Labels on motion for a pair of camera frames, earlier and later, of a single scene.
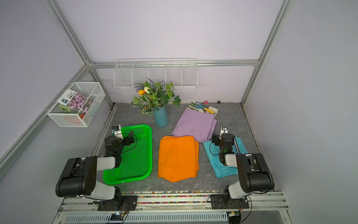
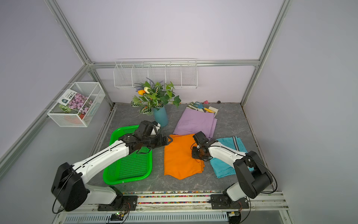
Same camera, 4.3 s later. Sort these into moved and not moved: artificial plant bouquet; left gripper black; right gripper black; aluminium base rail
Moved: left gripper black; right gripper black
Not moved: aluminium base rail; artificial plant bouquet
